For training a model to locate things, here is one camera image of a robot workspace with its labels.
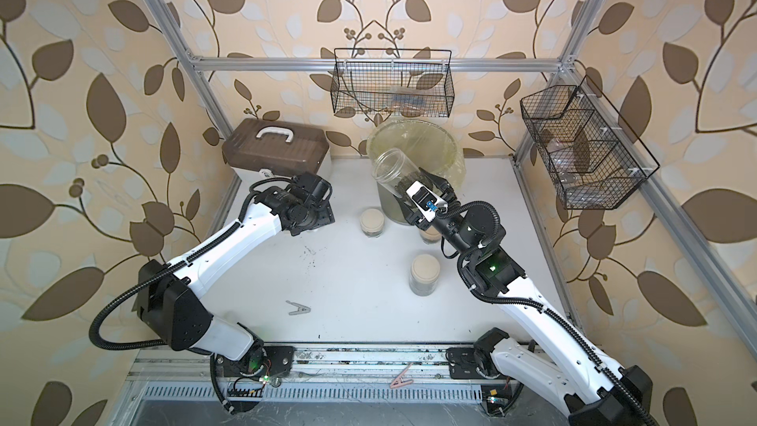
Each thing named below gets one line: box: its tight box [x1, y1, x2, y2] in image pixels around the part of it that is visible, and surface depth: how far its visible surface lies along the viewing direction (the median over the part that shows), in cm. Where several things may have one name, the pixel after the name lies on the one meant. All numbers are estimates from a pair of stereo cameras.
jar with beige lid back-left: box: [360, 208, 385, 238], surface depth 96 cm
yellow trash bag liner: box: [366, 119, 467, 189], surface depth 94 cm
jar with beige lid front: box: [409, 253, 441, 297], surface depth 80 cm
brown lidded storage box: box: [221, 117, 333, 181], surface depth 101 cm
